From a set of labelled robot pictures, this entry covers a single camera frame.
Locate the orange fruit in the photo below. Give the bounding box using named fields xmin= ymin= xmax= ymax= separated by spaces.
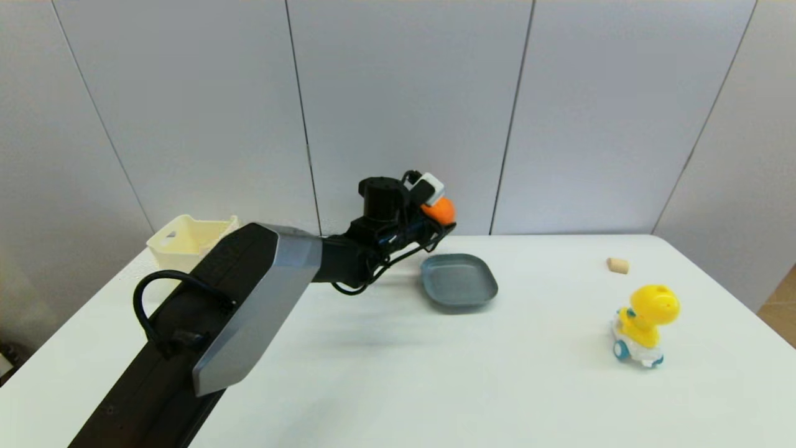
xmin=422 ymin=196 xmax=456 ymax=226

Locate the grey-blue square plate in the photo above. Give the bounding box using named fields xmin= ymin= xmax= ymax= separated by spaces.
xmin=420 ymin=253 xmax=499 ymax=308

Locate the cream plastic storage box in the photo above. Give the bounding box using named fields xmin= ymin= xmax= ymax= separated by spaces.
xmin=146 ymin=215 xmax=240 ymax=273

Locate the yellow dinosaur toy car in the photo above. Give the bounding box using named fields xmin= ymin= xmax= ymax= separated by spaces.
xmin=612 ymin=284 xmax=681 ymax=369

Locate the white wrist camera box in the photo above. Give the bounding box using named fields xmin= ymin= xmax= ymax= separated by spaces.
xmin=410 ymin=173 xmax=446 ymax=206

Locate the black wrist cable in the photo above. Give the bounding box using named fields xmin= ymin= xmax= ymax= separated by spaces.
xmin=331 ymin=231 xmax=450 ymax=296

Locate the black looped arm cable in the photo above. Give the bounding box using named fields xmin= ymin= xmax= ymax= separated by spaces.
xmin=133 ymin=270 xmax=235 ymax=360

